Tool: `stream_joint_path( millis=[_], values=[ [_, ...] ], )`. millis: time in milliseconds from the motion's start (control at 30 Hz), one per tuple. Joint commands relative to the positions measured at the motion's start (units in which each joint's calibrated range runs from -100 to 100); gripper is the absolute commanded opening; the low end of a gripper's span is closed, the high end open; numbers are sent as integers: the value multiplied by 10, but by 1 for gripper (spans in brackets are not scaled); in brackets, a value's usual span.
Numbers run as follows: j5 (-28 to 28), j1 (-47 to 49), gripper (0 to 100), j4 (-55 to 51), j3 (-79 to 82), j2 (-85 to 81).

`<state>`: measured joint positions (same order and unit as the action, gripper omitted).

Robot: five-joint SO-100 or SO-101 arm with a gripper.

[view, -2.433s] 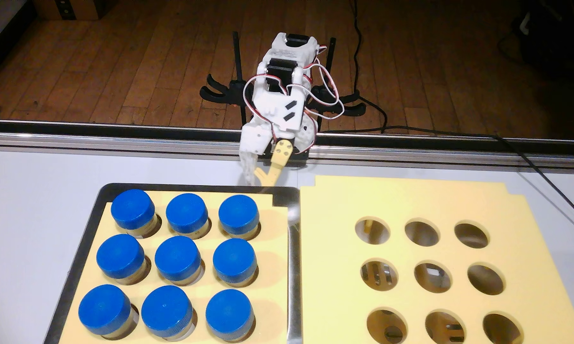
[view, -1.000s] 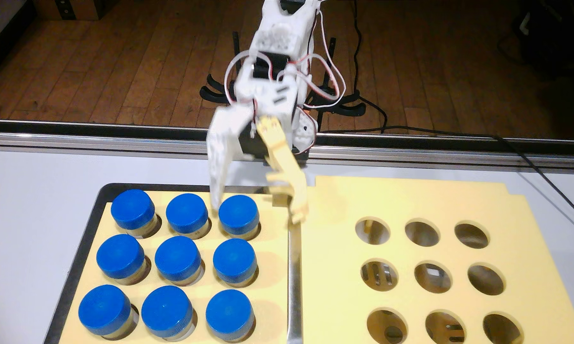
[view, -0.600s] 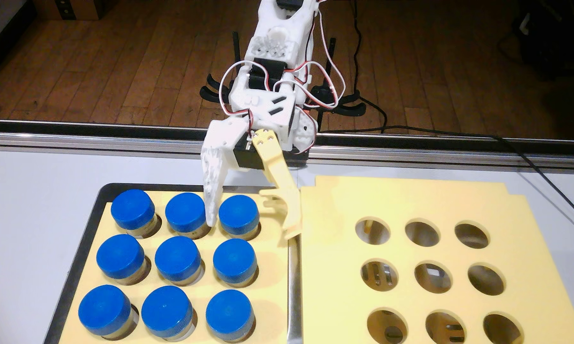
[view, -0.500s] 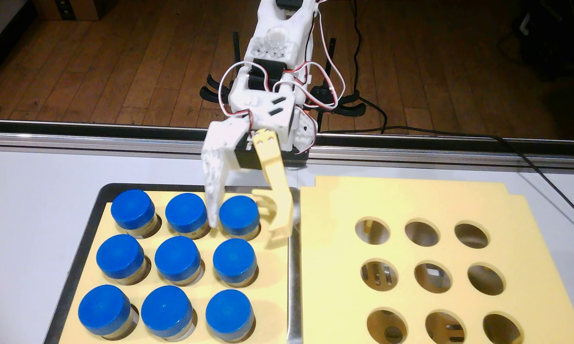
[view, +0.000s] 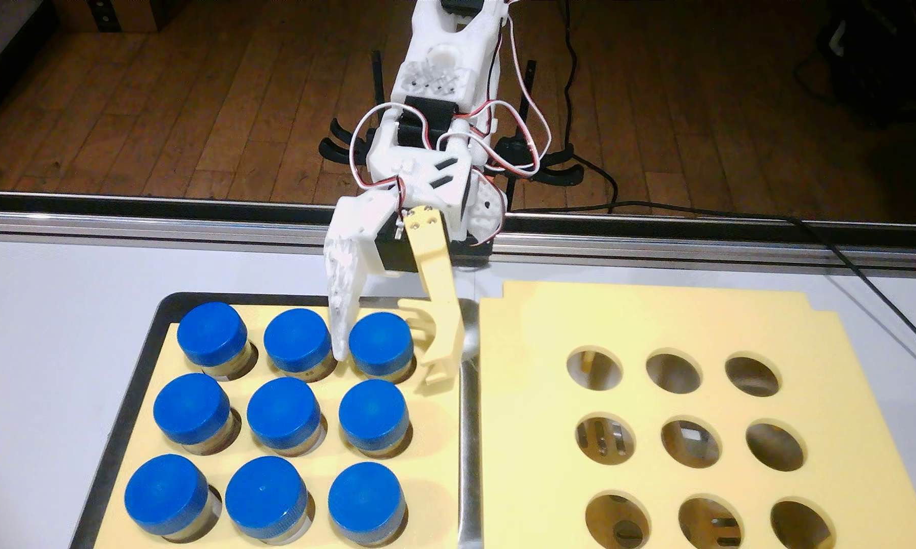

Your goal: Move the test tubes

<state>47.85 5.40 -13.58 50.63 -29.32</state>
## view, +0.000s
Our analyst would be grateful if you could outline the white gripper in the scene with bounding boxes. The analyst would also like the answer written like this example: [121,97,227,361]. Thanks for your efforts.
[324,126,474,394]

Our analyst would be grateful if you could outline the blue capped test tube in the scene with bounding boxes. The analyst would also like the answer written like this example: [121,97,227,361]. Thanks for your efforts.
[176,301,259,381]
[348,313,417,382]
[263,307,338,382]
[328,461,409,547]
[225,456,315,544]
[246,376,328,457]
[339,379,413,459]
[124,453,222,544]
[153,373,241,455]

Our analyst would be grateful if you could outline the small yellow foam rack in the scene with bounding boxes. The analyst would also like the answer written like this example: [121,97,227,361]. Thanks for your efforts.
[94,303,462,549]

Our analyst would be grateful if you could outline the metal tray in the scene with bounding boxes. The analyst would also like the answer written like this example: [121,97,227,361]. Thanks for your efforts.
[69,292,483,549]

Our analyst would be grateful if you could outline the large yellow foam rack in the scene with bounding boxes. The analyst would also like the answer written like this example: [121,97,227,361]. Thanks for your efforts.
[479,280,916,549]

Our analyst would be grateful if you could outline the black bag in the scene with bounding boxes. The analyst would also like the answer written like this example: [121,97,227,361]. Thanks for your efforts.
[793,0,916,131]

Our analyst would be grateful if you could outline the black cable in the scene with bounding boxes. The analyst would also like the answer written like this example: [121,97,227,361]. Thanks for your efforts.
[562,0,619,213]
[513,200,916,348]

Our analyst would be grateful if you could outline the aluminium table rail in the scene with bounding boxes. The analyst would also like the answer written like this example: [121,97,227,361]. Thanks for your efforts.
[0,191,916,271]

